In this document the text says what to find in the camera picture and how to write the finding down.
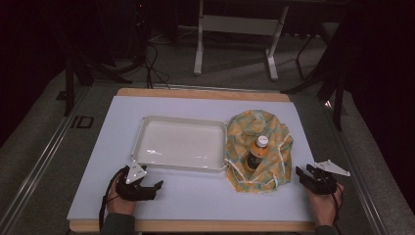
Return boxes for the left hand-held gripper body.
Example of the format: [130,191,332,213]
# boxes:
[115,162,157,202]

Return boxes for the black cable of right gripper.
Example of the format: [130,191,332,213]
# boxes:
[330,184,344,226]

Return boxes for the person's right hand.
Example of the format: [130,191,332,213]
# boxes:
[304,182,345,227]

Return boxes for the black tripod stand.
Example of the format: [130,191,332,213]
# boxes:
[56,32,134,118]
[281,19,347,132]

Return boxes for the person's left hand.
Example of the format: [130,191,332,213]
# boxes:
[106,171,138,216]

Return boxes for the black floor cables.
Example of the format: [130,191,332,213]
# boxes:
[142,38,171,90]

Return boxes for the yellow patterned cloth bag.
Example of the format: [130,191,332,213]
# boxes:
[223,109,295,194]

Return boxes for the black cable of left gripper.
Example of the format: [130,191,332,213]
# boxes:
[98,165,129,231]

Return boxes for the white metal table frame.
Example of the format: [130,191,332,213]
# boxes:
[193,0,290,82]

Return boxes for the white plastic tray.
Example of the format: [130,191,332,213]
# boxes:
[130,115,228,173]

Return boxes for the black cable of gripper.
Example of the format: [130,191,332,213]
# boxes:
[98,165,129,231]
[330,184,344,226]

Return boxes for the white table mat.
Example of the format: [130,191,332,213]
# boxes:
[66,95,316,223]

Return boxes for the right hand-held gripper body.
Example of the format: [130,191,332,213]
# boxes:
[304,159,351,196]

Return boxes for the orange drink bottle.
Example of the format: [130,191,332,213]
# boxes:
[245,135,270,172]

